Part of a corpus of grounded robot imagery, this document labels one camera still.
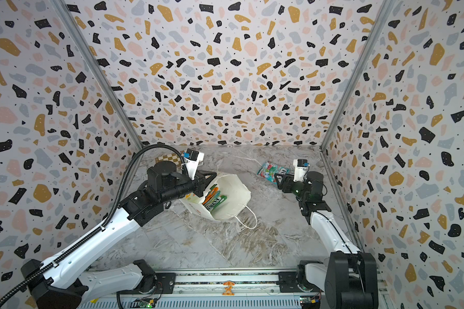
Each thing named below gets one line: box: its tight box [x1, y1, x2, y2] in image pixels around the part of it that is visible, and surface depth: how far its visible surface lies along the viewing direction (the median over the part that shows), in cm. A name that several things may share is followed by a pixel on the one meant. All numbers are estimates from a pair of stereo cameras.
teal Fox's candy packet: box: [257, 160, 295, 185], surface depth 108 cm
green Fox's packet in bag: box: [203, 195, 228, 212], surface depth 89 cm
